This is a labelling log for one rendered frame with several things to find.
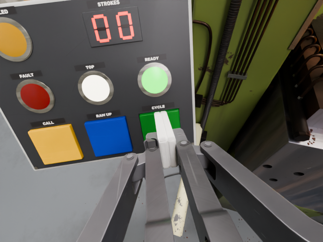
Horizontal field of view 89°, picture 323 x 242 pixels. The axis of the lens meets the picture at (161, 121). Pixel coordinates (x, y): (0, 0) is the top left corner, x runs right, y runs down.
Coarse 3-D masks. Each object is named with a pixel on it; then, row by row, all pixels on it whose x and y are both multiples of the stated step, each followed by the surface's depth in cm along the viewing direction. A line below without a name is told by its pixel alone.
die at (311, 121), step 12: (312, 24) 55; (300, 48) 49; (312, 48) 49; (300, 60) 48; (312, 60) 46; (300, 72) 47; (312, 72) 43; (312, 96) 39; (312, 108) 38; (312, 120) 39
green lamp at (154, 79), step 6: (144, 72) 27; (150, 72) 27; (156, 72) 27; (162, 72) 27; (144, 78) 28; (150, 78) 28; (156, 78) 28; (162, 78) 28; (144, 84) 28; (150, 84) 28; (156, 84) 28; (162, 84) 28; (150, 90) 29; (156, 90) 29
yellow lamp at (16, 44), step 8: (0, 24) 23; (8, 24) 23; (0, 32) 23; (8, 32) 23; (16, 32) 23; (0, 40) 23; (8, 40) 24; (16, 40) 24; (24, 40) 24; (0, 48) 24; (8, 48) 24; (16, 48) 24; (24, 48) 24; (16, 56) 25
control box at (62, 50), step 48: (48, 0) 22; (96, 0) 23; (144, 0) 23; (48, 48) 25; (96, 48) 25; (144, 48) 26; (192, 48) 27; (0, 96) 27; (144, 96) 29; (192, 96) 30; (192, 144) 34
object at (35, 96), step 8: (24, 88) 26; (32, 88) 26; (40, 88) 27; (24, 96) 27; (32, 96) 27; (40, 96) 27; (48, 96) 27; (32, 104) 28; (40, 104) 28; (48, 104) 28
